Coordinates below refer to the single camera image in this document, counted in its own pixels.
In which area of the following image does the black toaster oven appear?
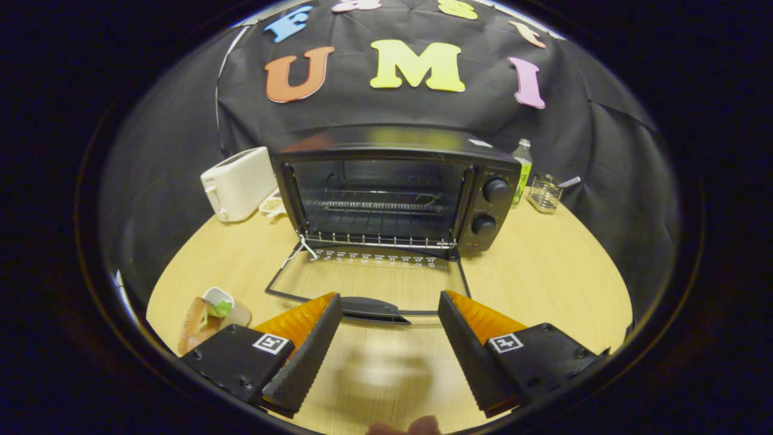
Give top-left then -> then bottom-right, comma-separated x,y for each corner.
265,126 -> 523,326

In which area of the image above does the green drink bottle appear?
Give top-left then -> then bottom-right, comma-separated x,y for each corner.
512,139 -> 533,206

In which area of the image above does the lettuce sandwich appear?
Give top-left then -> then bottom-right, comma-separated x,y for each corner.
178,296 -> 234,355

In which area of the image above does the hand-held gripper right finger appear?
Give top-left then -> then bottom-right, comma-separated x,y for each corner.
438,290 -> 611,419

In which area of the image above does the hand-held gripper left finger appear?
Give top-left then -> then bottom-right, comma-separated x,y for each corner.
179,292 -> 343,419

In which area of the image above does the small white plate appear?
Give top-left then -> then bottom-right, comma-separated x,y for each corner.
202,287 -> 252,330

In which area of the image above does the white toaster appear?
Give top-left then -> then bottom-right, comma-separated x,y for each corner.
200,147 -> 278,222

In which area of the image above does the wire basket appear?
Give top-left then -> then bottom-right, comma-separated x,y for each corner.
527,174 -> 563,214

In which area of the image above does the white dish with seeds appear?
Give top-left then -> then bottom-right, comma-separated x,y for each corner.
258,195 -> 288,219

